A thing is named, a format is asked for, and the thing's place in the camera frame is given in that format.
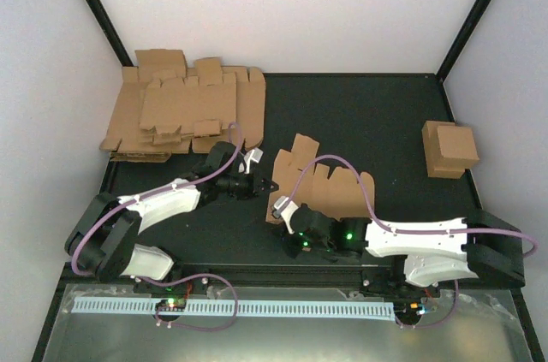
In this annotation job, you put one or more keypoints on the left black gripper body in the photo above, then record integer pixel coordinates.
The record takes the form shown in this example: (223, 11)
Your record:
(245, 190)

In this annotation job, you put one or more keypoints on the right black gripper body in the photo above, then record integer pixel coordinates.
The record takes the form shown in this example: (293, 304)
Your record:
(294, 249)

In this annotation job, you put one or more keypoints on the cardboard box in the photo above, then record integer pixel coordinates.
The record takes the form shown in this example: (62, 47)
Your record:
(455, 147)
(428, 133)
(334, 192)

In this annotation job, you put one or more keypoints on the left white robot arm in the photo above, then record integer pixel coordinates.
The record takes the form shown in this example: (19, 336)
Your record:
(103, 243)

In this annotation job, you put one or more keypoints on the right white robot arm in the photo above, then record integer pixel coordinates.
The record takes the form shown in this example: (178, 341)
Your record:
(480, 248)

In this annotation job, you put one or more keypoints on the right controller circuit board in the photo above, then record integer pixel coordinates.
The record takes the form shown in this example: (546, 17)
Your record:
(411, 308)

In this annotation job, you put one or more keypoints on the controller circuit board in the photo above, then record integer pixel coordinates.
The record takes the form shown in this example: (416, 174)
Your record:
(171, 304)
(411, 308)

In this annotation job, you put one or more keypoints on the stack of flat cardboard blanks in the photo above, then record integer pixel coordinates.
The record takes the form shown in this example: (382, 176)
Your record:
(167, 107)

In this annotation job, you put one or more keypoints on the left controller circuit board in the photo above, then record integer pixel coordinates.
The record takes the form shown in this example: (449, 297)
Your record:
(171, 304)

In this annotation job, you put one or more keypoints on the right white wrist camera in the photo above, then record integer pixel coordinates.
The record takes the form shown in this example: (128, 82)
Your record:
(291, 214)

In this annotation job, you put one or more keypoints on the light blue slotted cable duct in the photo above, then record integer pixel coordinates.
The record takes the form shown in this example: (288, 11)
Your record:
(241, 308)

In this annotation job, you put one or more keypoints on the left black frame post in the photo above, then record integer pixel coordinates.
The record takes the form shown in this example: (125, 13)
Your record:
(104, 22)

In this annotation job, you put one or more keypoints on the black frame post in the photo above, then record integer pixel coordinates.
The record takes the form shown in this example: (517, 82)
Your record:
(104, 22)
(466, 31)

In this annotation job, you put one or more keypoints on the right black frame post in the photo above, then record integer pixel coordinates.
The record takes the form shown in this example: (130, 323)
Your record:
(466, 31)

